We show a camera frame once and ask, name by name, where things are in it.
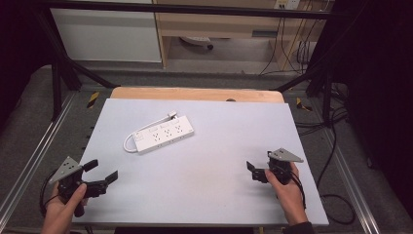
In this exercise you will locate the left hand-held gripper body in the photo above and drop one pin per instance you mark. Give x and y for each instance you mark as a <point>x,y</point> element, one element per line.
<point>66,169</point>

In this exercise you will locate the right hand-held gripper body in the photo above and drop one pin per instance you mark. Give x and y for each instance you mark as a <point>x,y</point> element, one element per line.
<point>281,167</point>

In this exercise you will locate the person's right hand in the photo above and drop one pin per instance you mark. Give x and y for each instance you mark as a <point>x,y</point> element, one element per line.
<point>290,198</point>

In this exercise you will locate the person's left hand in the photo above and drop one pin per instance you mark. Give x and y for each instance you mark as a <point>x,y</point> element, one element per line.
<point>58,214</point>

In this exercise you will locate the white power strip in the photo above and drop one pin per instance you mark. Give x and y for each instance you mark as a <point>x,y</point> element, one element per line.
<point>165,133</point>

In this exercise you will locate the white plug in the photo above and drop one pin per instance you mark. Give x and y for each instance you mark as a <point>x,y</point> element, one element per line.
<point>172,113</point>

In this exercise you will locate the wooden table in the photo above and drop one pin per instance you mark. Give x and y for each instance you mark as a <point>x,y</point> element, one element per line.
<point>195,94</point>

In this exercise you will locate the black curtain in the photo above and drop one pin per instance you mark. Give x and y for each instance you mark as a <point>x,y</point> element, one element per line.
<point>16,48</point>
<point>383,81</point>

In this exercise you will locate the white cabinet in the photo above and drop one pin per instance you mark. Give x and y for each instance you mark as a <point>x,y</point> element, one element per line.
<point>104,35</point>

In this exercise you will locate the chair base with caster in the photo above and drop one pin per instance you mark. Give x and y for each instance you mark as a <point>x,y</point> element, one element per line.
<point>195,39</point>

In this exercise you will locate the aluminium rail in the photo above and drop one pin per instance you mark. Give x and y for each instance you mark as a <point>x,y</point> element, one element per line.
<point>35,152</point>
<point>355,191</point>

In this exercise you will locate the white wall socket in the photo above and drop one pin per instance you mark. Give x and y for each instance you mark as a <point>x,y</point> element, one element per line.
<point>287,4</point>

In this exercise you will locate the black metal frame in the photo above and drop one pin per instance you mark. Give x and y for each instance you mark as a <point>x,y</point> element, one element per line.
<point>195,8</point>

